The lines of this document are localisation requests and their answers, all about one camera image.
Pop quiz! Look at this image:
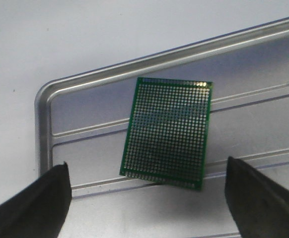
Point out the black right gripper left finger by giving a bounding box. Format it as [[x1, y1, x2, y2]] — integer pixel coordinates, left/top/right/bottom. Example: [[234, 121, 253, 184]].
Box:
[[0, 163, 72, 238]]

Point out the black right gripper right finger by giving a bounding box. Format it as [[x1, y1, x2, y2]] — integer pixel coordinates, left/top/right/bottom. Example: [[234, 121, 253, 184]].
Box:
[[224, 157, 289, 238]]

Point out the green perforated circuit board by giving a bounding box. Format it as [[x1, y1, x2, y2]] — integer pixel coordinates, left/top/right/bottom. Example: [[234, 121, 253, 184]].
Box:
[[119, 77, 213, 190]]

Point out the silver metal tray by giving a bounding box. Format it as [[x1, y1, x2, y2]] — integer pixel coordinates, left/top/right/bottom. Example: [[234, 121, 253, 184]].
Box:
[[35, 17, 289, 238]]

